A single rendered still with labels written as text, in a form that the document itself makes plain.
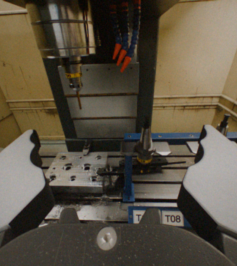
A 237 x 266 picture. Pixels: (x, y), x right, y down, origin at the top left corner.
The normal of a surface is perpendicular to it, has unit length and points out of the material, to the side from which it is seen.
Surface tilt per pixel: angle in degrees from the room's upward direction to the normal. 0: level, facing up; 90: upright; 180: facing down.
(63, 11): 90
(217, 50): 90
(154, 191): 0
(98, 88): 90
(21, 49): 90
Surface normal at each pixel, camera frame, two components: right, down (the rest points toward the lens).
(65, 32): 0.31, 0.49
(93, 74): -0.05, 0.52
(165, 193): -0.04, -0.85
